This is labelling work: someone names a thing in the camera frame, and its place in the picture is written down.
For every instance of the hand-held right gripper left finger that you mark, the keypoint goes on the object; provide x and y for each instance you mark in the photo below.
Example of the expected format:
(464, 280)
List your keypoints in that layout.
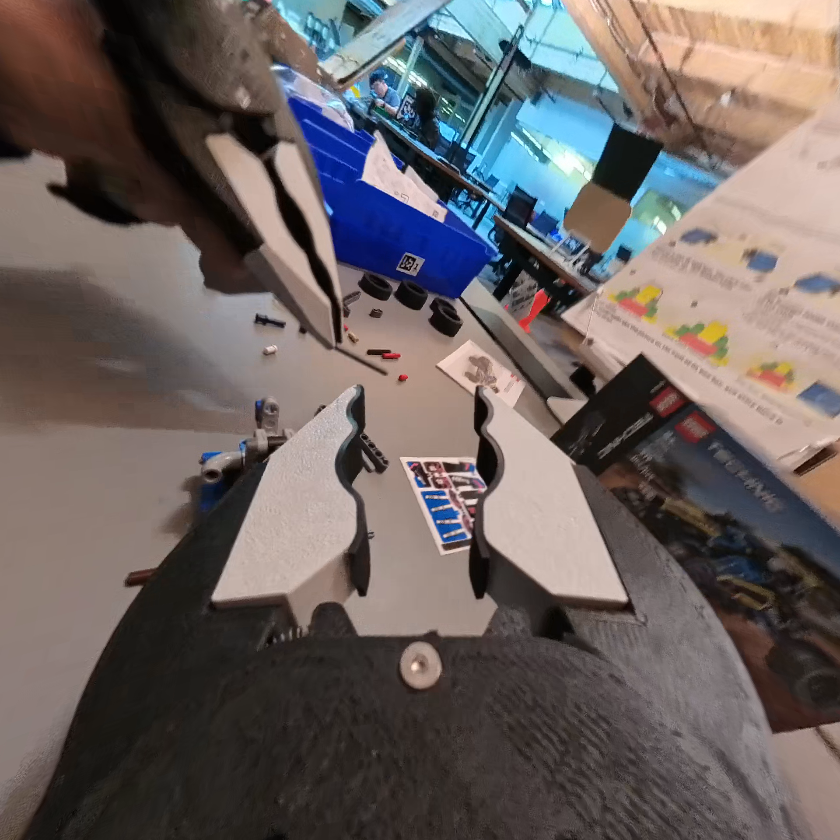
(289, 525)

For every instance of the closed lego instruction booklet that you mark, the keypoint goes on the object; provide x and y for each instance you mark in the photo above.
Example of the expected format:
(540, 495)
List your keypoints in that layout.
(482, 371)

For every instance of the background wooden desk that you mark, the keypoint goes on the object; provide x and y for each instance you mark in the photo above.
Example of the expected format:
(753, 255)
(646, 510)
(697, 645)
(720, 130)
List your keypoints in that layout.
(544, 256)

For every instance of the white instruction poster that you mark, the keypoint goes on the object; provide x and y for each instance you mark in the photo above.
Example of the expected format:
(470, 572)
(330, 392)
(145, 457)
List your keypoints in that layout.
(722, 295)

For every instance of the grey and blue lego chassis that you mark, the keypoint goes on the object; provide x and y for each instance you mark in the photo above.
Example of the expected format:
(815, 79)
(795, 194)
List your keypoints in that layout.
(262, 446)

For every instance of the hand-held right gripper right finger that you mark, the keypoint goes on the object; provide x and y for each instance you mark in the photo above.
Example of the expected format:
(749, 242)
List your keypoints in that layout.
(551, 525)

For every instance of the white paper bag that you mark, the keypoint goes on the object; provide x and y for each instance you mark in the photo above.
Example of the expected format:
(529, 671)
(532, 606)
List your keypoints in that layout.
(400, 184)

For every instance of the lego sticker sheet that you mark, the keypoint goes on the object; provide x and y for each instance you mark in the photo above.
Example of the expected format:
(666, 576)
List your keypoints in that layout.
(446, 505)

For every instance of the blue plastic storage bin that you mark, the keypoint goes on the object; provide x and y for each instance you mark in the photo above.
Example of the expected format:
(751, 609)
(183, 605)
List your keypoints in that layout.
(321, 131)
(394, 236)

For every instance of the black cardboard box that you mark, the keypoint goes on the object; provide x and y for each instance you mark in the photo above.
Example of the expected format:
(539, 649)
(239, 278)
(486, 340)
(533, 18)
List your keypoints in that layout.
(722, 525)

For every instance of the orange cone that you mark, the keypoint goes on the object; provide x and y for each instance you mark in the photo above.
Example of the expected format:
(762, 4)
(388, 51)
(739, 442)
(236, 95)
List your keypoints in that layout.
(533, 308)

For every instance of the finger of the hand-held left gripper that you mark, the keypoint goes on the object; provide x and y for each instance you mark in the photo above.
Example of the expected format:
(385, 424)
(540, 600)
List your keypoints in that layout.
(262, 210)
(308, 216)

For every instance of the dark grey angled lego beam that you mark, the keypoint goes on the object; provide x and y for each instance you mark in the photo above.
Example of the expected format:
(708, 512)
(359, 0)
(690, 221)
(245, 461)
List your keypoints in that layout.
(371, 453)

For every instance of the black lego pin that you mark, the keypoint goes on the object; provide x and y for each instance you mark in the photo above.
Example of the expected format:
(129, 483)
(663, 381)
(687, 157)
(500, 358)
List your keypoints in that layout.
(269, 321)

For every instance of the person's left hand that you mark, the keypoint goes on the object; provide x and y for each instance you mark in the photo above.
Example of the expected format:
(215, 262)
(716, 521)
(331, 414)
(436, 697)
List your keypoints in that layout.
(46, 85)

